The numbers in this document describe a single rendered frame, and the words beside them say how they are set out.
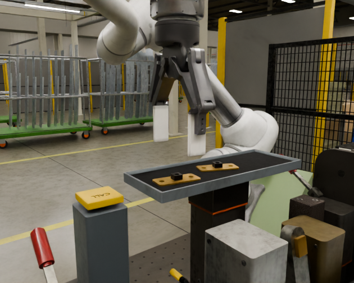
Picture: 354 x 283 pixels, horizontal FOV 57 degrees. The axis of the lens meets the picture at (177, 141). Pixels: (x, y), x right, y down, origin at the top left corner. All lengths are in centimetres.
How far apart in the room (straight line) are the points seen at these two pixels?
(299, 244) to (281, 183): 81
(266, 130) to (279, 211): 31
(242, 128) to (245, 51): 249
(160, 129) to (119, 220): 20
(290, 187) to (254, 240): 84
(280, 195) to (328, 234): 71
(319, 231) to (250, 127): 66
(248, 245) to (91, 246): 23
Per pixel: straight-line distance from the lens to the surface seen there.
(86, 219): 52
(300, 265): 59
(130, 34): 89
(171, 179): 60
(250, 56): 362
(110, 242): 55
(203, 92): 49
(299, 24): 335
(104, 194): 54
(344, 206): 78
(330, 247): 63
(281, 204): 131
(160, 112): 63
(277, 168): 71
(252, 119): 124
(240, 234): 52
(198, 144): 52
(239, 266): 49
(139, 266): 122
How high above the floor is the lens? 134
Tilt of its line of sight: 11 degrees down
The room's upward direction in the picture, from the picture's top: straight up
